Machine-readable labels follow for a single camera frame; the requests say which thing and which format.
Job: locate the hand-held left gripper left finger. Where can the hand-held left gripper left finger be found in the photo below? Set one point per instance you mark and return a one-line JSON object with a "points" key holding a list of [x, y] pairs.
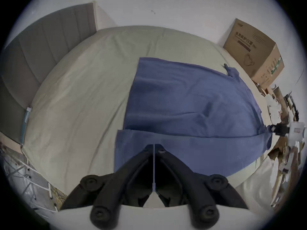
{"points": [[112, 190]]}

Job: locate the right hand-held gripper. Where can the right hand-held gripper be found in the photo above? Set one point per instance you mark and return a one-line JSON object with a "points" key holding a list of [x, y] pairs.
{"points": [[297, 130]]}

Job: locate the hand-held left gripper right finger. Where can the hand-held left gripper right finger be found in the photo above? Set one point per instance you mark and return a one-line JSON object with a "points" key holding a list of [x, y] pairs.
{"points": [[191, 188]]}

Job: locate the dark blue shirt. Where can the dark blue shirt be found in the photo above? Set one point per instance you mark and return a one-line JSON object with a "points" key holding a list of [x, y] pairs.
{"points": [[191, 99]]}

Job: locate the pile of flat cardboard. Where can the pile of flat cardboard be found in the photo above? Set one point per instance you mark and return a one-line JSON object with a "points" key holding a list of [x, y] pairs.
{"points": [[285, 104]]}

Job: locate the brown cardboard carton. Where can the brown cardboard carton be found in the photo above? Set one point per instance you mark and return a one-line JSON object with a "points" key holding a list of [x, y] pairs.
{"points": [[249, 47]]}

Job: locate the bed with beige sheet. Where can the bed with beige sheet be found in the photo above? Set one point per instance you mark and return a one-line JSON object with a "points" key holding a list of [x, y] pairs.
{"points": [[84, 92]]}

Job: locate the grey padded headboard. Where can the grey padded headboard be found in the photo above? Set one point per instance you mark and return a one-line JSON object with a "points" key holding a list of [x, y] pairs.
{"points": [[36, 51]]}

